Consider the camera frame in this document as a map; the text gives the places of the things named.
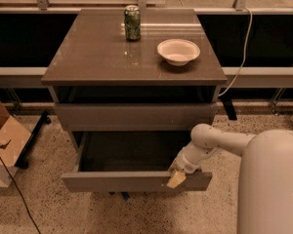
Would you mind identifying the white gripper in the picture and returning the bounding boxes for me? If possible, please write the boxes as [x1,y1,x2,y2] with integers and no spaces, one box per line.
[167,149,201,188]

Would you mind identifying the grey drawer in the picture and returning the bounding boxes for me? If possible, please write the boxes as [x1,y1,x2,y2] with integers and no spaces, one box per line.
[54,103,216,132]
[61,130,214,193]

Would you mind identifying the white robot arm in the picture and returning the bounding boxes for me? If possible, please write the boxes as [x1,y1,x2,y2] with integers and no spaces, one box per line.
[167,124,293,234]

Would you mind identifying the grey top drawer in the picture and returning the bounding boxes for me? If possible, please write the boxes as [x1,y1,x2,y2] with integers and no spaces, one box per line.
[54,103,216,132]

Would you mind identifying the grey drawer cabinet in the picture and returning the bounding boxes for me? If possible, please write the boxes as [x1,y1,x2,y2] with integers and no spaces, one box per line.
[45,10,221,146]

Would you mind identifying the open cardboard box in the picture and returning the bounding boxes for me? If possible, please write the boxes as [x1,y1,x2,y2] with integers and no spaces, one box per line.
[0,101,31,187]

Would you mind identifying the black stand leg right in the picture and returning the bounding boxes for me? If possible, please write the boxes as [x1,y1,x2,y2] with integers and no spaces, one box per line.
[221,97,237,121]

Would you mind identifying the black stand leg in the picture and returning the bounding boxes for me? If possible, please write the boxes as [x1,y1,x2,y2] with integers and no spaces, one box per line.
[15,111,51,170]
[221,97,237,121]

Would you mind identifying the white paper bowl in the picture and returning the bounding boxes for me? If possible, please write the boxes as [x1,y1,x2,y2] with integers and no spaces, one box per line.
[157,39,200,66]

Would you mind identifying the metal window railing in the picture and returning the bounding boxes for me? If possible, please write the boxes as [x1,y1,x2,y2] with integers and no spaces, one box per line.
[0,0,293,88]

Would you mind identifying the black stand leg left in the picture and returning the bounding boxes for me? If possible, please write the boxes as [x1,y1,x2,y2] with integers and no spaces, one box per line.
[15,111,51,170]

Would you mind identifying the green soda can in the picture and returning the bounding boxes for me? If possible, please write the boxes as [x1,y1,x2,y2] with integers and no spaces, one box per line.
[124,5,141,41]

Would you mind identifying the white cable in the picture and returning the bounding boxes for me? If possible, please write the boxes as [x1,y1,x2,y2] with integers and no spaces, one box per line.
[217,7,254,98]

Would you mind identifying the black floor cable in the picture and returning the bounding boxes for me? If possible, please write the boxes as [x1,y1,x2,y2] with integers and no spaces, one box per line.
[0,140,42,234]

